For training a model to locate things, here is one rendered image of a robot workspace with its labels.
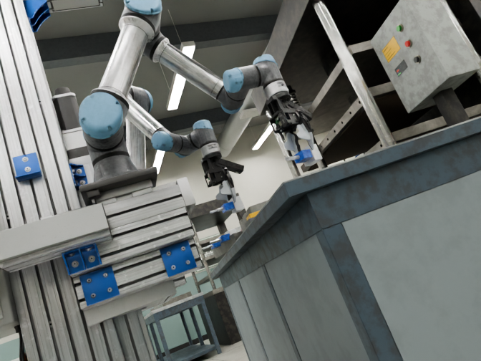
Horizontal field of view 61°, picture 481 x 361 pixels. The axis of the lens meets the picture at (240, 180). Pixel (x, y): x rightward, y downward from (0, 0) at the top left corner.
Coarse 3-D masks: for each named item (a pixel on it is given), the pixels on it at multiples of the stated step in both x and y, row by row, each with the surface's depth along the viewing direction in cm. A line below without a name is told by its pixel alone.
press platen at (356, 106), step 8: (480, 56) 219; (376, 88) 202; (384, 88) 203; (392, 88) 204; (376, 96) 202; (360, 104) 209; (352, 112) 218; (344, 120) 227; (352, 120) 225; (336, 128) 238; (344, 128) 234; (328, 136) 250; (336, 136) 244; (320, 144) 263; (328, 144) 254; (304, 168) 298
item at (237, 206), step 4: (236, 196) 162; (232, 200) 161; (236, 200) 161; (240, 200) 162; (224, 204) 159; (228, 204) 160; (232, 204) 160; (236, 204) 161; (240, 204) 161; (220, 208) 160; (224, 208) 160; (228, 208) 159; (232, 208) 160; (236, 208) 160; (240, 208) 160; (212, 212) 159; (224, 212) 162; (236, 212) 164
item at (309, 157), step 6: (306, 150) 130; (312, 150) 131; (318, 150) 133; (294, 156) 128; (300, 156) 129; (306, 156) 129; (312, 156) 130; (318, 156) 131; (300, 162) 131; (306, 162) 133; (312, 162) 131
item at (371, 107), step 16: (320, 0) 207; (320, 16) 206; (336, 32) 202; (464, 32) 215; (336, 48) 201; (352, 64) 197; (480, 64) 210; (352, 80) 197; (480, 80) 210; (368, 96) 193; (368, 112) 193; (272, 128) 314; (384, 128) 188; (384, 144) 188; (288, 160) 305
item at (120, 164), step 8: (112, 152) 126; (120, 152) 127; (96, 160) 126; (104, 160) 125; (112, 160) 124; (120, 160) 125; (128, 160) 128; (96, 168) 125; (104, 168) 123; (112, 168) 123; (120, 168) 123; (128, 168) 125; (136, 168) 128; (96, 176) 124; (104, 176) 122; (112, 176) 121
